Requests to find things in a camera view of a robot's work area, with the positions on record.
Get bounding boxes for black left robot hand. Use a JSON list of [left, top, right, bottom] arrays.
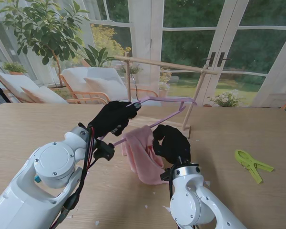
[[87, 100, 142, 138]]

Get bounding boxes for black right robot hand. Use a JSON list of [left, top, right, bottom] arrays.
[[152, 124, 191, 167]]

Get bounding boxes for pink square towel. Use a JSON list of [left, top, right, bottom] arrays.
[[121, 125, 170, 186]]

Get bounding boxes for pink clothes hanger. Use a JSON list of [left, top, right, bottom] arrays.
[[102, 74, 198, 146]]

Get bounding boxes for green clothes peg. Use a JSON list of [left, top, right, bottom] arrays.
[[234, 149, 275, 184]]

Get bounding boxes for wooden drying rack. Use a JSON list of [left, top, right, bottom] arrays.
[[114, 52, 219, 139]]

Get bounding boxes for printed garden room backdrop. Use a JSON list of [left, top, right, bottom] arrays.
[[0, 0, 286, 113]]

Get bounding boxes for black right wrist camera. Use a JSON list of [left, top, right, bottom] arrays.
[[160, 168, 174, 182]]

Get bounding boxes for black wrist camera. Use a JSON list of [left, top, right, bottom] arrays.
[[160, 168, 174, 182], [93, 139, 115, 161]]

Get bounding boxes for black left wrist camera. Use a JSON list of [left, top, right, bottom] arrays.
[[93, 139, 115, 161]]

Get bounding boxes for black red left arm cables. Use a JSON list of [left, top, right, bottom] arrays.
[[49, 126, 98, 229]]

